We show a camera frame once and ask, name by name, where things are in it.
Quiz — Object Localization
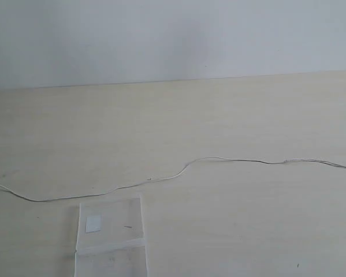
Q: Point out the white wired earphones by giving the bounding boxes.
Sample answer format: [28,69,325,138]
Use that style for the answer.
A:
[0,156,346,203]

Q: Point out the clear plastic storage box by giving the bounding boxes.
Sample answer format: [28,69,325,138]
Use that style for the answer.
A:
[74,196,148,276]

